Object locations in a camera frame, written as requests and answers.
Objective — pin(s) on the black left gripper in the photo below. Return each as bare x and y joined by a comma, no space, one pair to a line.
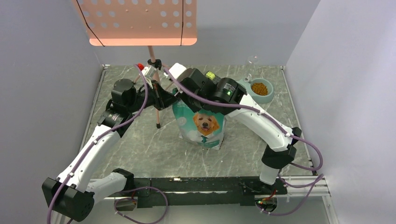
161,97

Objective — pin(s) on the green pet food bag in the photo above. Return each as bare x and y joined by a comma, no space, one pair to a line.
204,128

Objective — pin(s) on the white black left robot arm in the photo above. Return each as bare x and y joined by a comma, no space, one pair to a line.
72,193

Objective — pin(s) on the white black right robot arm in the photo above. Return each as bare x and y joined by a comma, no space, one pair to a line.
226,96

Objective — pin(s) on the teal double pet bowl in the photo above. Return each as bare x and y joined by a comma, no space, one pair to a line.
246,83

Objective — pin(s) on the yellow toy brick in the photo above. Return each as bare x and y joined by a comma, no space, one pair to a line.
210,75

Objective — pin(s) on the pink music stand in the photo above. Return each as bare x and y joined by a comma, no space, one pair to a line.
139,22

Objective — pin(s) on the brown kibble in bowl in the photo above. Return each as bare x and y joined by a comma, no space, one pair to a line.
259,89

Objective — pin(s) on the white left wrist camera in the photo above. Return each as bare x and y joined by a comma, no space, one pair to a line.
148,72

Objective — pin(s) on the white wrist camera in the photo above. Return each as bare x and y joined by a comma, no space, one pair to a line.
176,70
148,72

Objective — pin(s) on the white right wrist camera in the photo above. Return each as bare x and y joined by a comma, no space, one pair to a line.
176,70

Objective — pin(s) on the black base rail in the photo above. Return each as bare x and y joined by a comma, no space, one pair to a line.
243,190

